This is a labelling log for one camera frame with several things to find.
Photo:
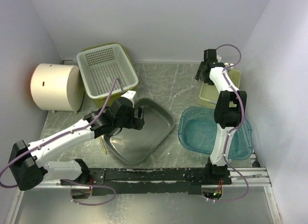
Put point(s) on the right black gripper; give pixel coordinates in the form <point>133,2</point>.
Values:
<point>199,75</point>

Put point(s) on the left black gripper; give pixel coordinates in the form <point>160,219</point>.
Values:
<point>138,124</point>

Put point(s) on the pale green perforated box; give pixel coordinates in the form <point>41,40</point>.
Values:
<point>208,95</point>

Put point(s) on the large metal tray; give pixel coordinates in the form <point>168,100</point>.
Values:
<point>133,146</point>

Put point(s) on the blue translucent plastic container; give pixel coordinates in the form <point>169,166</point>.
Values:
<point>197,132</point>

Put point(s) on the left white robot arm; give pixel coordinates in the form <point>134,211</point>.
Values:
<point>31,163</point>

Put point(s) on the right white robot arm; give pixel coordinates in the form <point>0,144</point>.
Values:
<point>228,115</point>

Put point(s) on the cream cylindrical container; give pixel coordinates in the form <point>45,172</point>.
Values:
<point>57,87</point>

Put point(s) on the olive green tub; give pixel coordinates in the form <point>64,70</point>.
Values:
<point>130,57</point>

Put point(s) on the yellow pencil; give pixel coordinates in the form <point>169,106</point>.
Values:
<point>103,145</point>

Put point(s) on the white perforated basket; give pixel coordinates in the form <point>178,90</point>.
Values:
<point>108,69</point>

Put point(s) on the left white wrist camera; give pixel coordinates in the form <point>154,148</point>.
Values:
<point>130,95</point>

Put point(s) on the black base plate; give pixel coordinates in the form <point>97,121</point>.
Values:
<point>207,174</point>

